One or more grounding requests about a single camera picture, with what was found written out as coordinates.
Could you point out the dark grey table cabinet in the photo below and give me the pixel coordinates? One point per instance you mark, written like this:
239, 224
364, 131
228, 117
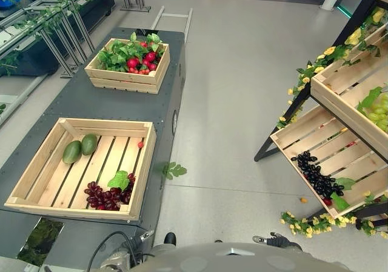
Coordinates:
75, 102

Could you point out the small wooden crate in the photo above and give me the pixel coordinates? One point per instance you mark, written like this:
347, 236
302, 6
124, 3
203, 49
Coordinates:
121, 82

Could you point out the small orange fruit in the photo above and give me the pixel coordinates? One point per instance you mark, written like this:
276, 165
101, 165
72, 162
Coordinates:
302, 200

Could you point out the red round radish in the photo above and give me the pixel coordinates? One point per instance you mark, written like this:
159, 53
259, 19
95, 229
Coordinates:
143, 44
152, 66
132, 62
150, 56

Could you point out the black cabinet on wheels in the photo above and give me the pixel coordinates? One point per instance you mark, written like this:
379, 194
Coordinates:
91, 8

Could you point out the aluminium profile rack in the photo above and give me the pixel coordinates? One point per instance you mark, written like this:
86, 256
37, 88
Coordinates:
65, 69

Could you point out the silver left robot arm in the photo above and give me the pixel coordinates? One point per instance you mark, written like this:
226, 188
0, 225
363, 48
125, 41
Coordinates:
116, 260

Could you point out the black shelf stand frame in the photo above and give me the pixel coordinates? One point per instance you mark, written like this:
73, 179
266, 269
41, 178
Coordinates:
265, 151

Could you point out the green mango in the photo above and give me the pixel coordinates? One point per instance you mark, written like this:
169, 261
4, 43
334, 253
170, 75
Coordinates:
89, 144
71, 152

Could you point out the cluster of small red tomatoes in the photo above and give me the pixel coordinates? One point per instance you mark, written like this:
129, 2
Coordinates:
139, 71

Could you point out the dark robot foot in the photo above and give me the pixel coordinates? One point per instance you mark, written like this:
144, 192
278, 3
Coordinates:
170, 238

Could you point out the loose green leaf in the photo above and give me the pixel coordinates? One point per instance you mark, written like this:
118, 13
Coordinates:
175, 169

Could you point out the black grape bunch with leaves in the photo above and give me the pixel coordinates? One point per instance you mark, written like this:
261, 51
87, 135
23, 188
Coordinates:
315, 178

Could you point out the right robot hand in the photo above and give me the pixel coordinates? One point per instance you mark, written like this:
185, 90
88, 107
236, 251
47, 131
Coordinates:
282, 241

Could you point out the green ivy garland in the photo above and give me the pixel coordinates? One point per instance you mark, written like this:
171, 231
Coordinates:
48, 19

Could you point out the aluminium ladder frame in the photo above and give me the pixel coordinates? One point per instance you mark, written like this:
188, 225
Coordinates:
171, 15

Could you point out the slanted wooden shelf crate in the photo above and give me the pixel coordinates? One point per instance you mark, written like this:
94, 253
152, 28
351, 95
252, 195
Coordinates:
303, 132
333, 102

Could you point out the yellow flower garland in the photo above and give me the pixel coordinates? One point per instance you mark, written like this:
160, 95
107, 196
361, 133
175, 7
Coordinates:
329, 51
315, 223

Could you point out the shiny mirror panel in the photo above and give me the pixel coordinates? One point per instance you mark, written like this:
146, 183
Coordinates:
39, 241

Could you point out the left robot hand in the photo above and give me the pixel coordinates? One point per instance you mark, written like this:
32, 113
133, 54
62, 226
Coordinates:
146, 234

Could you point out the grey robot torso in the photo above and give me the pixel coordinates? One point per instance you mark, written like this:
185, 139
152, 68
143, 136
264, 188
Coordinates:
233, 260

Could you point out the large shallow wooden crate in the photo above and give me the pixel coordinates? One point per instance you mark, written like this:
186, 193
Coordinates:
30, 169

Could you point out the red grape bunch with leaf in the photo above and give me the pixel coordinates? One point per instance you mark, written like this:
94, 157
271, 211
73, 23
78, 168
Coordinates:
103, 197

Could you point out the green leafy vegetable bunch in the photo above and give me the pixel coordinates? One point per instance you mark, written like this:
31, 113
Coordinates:
115, 54

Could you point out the green grape bunch with leaf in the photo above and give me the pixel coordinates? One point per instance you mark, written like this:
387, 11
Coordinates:
379, 111

